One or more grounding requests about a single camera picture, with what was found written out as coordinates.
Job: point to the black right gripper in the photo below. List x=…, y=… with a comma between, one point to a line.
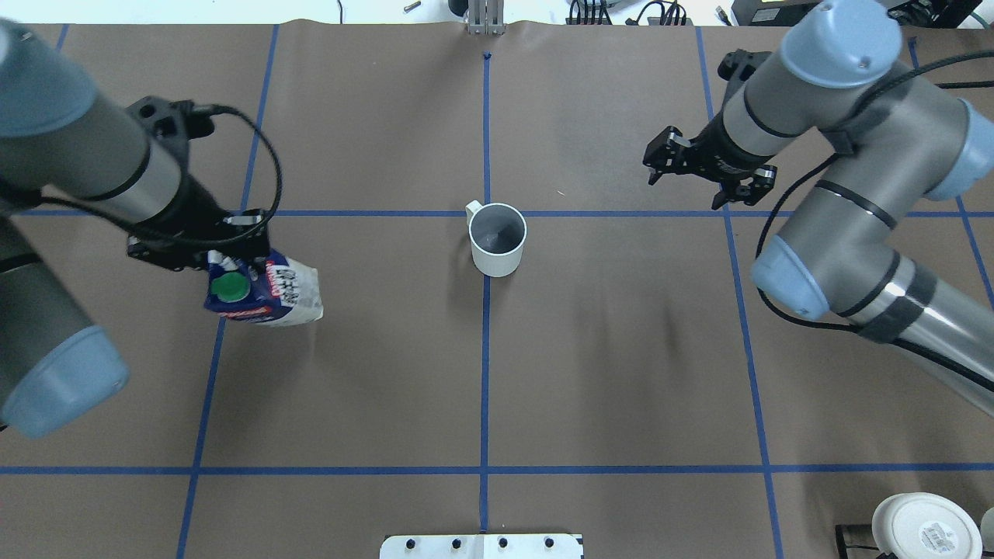
x=715, y=152

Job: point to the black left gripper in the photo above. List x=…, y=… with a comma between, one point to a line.
x=199, y=211

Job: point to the blue white milk carton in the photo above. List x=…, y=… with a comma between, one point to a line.
x=282, y=293

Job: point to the white mug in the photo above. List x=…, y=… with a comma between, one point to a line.
x=497, y=234

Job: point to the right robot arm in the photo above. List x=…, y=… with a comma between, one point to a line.
x=896, y=138

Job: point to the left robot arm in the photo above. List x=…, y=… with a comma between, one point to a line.
x=74, y=159

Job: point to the white cup in rack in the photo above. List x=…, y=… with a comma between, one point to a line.
x=925, y=525

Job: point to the black wire cup rack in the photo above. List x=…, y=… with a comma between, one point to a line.
x=855, y=541

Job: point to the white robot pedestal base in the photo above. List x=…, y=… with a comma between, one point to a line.
x=484, y=545

